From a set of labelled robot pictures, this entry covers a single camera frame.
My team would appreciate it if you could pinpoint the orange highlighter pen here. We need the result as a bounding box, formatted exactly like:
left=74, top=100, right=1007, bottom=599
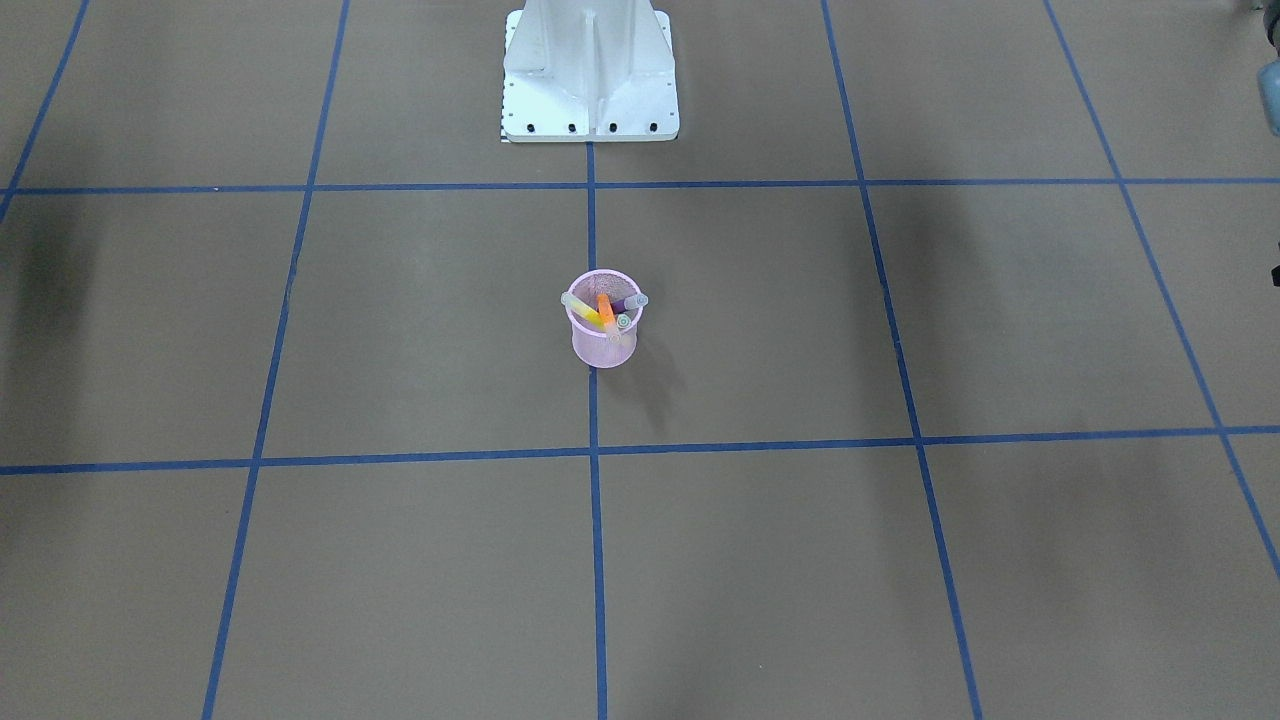
left=596, top=293, right=616, bottom=327

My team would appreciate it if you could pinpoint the purple highlighter pen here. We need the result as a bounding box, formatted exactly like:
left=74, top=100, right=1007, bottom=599
left=611, top=293, right=649, bottom=313

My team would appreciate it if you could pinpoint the yellow highlighter pen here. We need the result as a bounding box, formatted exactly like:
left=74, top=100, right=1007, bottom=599
left=559, top=292, right=622, bottom=342

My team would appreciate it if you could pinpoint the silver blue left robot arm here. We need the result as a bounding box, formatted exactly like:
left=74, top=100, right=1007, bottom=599
left=1256, top=59, right=1280, bottom=137

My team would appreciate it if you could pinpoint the pink mesh pen holder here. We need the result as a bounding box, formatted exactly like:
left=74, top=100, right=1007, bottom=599
left=561, top=269, right=646, bottom=369

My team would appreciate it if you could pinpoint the white pedestal column base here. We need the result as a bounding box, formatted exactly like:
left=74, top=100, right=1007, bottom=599
left=500, top=1, right=681, bottom=143

